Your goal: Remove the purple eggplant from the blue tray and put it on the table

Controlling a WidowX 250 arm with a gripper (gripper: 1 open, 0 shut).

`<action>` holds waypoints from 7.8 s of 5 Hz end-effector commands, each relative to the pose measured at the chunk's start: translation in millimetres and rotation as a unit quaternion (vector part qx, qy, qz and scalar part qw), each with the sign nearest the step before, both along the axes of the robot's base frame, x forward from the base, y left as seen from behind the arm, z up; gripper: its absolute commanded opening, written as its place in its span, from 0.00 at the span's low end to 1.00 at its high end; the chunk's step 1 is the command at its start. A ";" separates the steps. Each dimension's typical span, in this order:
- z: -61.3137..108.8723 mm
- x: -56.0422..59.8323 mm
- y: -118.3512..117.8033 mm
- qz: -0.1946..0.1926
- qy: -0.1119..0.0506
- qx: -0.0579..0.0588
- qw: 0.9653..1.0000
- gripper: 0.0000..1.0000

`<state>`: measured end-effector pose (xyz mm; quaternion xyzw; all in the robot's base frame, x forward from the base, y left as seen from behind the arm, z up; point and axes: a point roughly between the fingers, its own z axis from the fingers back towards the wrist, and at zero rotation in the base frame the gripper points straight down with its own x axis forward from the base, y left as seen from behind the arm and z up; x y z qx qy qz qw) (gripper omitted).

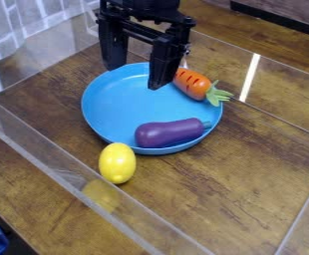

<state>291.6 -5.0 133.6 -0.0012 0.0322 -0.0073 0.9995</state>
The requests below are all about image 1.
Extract purple toy eggplant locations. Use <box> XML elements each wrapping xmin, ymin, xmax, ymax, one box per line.
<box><xmin>135</xmin><ymin>118</ymin><xmax>211</xmax><ymax>148</ymax></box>

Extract white checkered curtain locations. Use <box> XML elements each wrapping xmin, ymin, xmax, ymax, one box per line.
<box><xmin>0</xmin><ymin>0</ymin><xmax>102</xmax><ymax>66</ymax></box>

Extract orange toy carrot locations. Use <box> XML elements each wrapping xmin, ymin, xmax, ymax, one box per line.
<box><xmin>172</xmin><ymin>68</ymin><xmax>233</xmax><ymax>107</ymax></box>

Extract blue round plastic tray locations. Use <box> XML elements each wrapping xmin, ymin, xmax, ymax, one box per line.
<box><xmin>81</xmin><ymin>62</ymin><xmax>223</xmax><ymax>155</ymax></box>

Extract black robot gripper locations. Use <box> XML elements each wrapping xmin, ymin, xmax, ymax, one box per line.
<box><xmin>96</xmin><ymin>0</ymin><xmax>195</xmax><ymax>90</ymax></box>

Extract yellow toy lemon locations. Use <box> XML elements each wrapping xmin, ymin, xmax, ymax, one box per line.
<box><xmin>99</xmin><ymin>142</ymin><xmax>136</xmax><ymax>184</ymax></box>

